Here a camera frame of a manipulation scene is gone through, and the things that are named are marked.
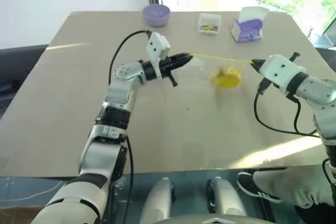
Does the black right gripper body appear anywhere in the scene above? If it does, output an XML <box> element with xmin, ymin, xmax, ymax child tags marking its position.
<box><xmin>289</xmin><ymin>51</ymin><xmax>301</xmax><ymax>65</ymax></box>

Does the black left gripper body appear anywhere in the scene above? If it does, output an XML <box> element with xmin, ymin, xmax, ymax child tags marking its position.
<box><xmin>159</xmin><ymin>56</ymin><xmax>179</xmax><ymax>88</ymax></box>

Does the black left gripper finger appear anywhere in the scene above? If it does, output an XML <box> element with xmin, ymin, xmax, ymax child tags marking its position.
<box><xmin>173</xmin><ymin>58</ymin><xmax>193</xmax><ymax>70</ymax></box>
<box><xmin>170</xmin><ymin>52</ymin><xmax>194</xmax><ymax>63</ymax></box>

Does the clear plastic zip bag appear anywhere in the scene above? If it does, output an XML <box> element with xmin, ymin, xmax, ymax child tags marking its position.
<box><xmin>187</xmin><ymin>52</ymin><xmax>255</xmax><ymax>90</ymax></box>

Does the purple tissue box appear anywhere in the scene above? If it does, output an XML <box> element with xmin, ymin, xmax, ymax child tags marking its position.
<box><xmin>230</xmin><ymin>17</ymin><xmax>264</xmax><ymax>44</ymax></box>

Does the clear box with colourful bits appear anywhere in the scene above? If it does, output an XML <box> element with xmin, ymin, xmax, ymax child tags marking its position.
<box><xmin>197</xmin><ymin>13</ymin><xmax>222</xmax><ymax>36</ymax></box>

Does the purple bowl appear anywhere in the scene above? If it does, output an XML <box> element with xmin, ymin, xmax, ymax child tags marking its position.
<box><xmin>142</xmin><ymin>4</ymin><xmax>171</xmax><ymax>27</ymax></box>

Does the white tissue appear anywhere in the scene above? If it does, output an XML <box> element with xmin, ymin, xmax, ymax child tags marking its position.
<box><xmin>240</xmin><ymin>6</ymin><xmax>270</xmax><ymax>23</ymax></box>

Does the black sneaker with white stripes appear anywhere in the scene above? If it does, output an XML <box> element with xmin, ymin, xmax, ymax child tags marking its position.
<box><xmin>237</xmin><ymin>172</ymin><xmax>284</xmax><ymax>204</ymax></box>

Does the beige trouser leg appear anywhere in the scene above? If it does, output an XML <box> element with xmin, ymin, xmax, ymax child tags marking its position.
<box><xmin>253</xmin><ymin>163</ymin><xmax>336</xmax><ymax>209</ymax></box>

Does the silver left robot leg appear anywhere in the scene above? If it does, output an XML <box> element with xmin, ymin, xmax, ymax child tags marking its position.
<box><xmin>139</xmin><ymin>177</ymin><xmax>175</xmax><ymax>224</ymax></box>

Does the silver robot leg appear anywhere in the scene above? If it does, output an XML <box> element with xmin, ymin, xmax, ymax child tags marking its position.
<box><xmin>139</xmin><ymin>177</ymin><xmax>175</xmax><ymax>224</ymax></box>
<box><xmin>207</xmin><ymin>176</ymin><xmax>247</xmax><ymax>217</ymax></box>

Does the silver right robot leg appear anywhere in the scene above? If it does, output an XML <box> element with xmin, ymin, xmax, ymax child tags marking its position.
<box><xmin>207</xmin><ymin>176</ymin><xmax>247</xmax><ymax>217</ymax></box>

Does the grey robot torso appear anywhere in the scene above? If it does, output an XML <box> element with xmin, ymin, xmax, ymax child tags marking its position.
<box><xmin>162</xmin><ymin>215</ymin><xmax>271</xmax><ymax>224</ymax></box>

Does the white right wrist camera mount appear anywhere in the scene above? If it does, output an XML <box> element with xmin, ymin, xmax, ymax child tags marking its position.
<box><xmin>258</xmin><ymin>54</ymin><xmax>307</xmax><ymax>95</ymax></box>

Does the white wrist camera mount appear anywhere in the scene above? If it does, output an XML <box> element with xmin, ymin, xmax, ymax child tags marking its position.
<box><xmin>258</xmin><ymin>54</ymin><xmax>307</xmax><ymax>95</ymax></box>
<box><xmin>145</xmin><ymin>31</ymin><xmax>171</xmax><ymax>80</ymax></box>

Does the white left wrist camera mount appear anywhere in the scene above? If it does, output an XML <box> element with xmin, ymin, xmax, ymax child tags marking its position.
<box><xmin>145</xmin><ymin>31</ymin><xmax>171</xmax><ymax>80</ymax></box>

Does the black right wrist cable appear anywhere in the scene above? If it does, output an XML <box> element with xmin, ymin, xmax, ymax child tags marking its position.
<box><xmin>253</xmin><ymin>78</ymin><xmax>320</xmax><ymax>138</ymax></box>

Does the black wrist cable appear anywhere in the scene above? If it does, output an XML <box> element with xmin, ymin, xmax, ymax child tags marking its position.
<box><xmin>253</xmin><ymin>78</ymin><xmax>320</xmax><ymax>138</ymax></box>
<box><xmin>108</xmin><ymin>30</ymin><xmax>153</xmax><ymax>86</ymax></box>

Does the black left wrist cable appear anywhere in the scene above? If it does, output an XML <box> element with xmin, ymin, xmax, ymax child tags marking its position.
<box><xmin>108</xmin><ymin>30</ymin><xmax>153</xmax><ymax>86</ymax></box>

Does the black left upper arm cable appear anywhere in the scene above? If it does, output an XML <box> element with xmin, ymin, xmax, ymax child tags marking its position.
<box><xmin>124</xmin><ymin>136</ymin><xmax>134</xmax><ymax>224</ymax></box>

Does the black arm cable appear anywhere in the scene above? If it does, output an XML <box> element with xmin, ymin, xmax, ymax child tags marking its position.
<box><xmin>322</xmin><ymin>158</ymin><xmax>336</xmax><ymax>191</ymax></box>
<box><xmin>124</xmin><ymin>136</ymin><xmax>134</xmax><ymax>224</ymax></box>

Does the black right upper arm cable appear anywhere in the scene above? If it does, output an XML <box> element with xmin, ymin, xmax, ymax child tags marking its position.
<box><xmin>322</xmin><ymin>158</ymin><xmax>336</xmax><ymax>191</ymax></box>

